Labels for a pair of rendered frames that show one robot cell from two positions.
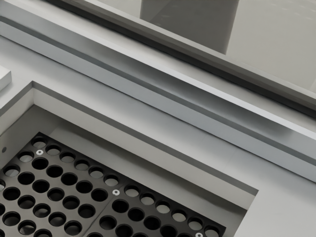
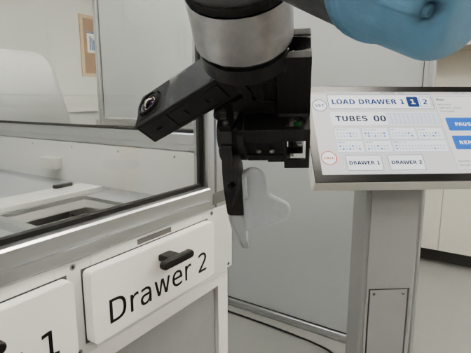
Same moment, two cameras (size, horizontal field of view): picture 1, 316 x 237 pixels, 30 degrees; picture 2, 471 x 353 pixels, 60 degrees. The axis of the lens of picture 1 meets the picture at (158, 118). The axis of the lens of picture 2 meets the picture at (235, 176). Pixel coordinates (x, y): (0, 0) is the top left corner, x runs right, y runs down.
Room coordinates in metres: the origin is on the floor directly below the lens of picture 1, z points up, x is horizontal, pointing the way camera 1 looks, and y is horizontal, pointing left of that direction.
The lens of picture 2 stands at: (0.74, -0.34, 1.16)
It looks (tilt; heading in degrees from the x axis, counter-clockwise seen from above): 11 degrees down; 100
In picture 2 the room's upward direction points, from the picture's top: straight up
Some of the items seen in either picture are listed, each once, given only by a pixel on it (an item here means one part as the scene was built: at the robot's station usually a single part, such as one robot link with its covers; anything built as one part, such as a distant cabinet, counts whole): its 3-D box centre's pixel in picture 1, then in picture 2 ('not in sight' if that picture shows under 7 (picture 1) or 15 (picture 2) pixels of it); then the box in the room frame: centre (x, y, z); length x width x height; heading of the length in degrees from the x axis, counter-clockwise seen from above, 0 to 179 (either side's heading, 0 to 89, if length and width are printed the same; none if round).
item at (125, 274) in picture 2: not in sight; (160, 272); (0.50, 0.27, 0.87); 0.29 x 0.02 x 0.11; 67
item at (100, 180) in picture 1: (122, 186); not in sight; (0.29, 0.02, 0.90); 0.18 x 0.02 x 0.01; 67
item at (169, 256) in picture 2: not in sight; (172, 257); (0.52, 0.26, 0.91); 0.07 x 0.04 x 0.01; 67
